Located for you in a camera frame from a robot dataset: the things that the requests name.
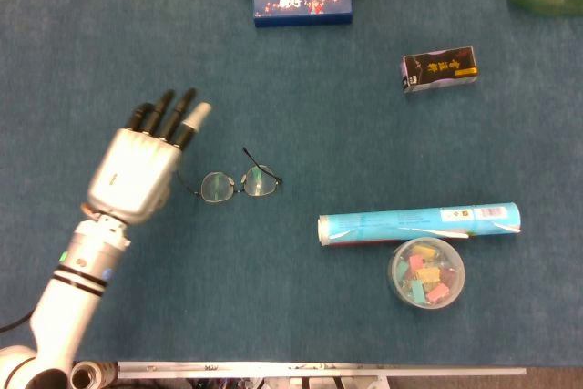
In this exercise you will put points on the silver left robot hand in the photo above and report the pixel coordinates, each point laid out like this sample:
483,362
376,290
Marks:
132,175

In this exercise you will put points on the thin-framed eyeglasses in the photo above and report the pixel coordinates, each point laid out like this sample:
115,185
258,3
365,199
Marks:
216,186

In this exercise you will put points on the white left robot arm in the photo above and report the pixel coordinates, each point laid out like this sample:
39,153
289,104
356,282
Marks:
68,298

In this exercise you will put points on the blue felt table cloth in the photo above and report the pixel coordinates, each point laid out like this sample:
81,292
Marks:
228,293

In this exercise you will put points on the blue printed long box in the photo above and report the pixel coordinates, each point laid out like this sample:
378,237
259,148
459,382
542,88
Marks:
303,4

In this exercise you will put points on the light blue wrap roll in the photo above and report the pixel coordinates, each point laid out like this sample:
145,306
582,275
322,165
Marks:
410,222

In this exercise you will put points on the teal binder clip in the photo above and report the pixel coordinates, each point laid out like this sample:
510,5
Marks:
401,270

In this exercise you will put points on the pink binder clip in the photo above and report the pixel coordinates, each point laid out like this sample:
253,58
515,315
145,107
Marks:
416,264
438,292

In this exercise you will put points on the yellow binder clip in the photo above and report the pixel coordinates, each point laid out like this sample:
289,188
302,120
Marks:
424,251
428,275

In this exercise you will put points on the green binder clip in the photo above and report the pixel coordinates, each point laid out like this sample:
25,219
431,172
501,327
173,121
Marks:
417,292

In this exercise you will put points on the black small carton box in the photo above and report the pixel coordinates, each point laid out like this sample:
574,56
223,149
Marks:
439,70

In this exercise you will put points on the dark red binder clip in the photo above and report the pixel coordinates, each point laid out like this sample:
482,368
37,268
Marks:
448,277

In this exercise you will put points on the clear round plastic tub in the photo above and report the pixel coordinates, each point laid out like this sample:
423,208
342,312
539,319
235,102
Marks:
457,270

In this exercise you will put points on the aluminium table edge rail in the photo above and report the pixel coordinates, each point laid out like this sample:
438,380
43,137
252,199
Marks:
319,371

